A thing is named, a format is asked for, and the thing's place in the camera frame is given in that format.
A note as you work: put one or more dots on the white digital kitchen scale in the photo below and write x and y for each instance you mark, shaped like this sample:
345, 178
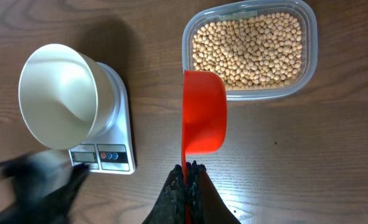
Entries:
111, 150

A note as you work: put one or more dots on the cream bowl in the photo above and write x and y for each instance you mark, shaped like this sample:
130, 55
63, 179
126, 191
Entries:
64, 96

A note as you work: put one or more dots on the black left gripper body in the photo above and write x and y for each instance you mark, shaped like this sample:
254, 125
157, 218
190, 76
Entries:
45, 186

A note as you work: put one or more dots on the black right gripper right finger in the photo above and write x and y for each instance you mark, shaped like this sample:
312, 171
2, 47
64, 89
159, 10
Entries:
205, 204

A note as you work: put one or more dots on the clear plastic bean container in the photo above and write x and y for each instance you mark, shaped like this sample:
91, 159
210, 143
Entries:
259, 49

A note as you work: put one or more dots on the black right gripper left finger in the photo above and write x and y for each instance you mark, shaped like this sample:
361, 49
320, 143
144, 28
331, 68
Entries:
170, 207

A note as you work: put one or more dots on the red measuring scoop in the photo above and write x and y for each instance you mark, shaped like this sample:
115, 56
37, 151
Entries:
204, 117

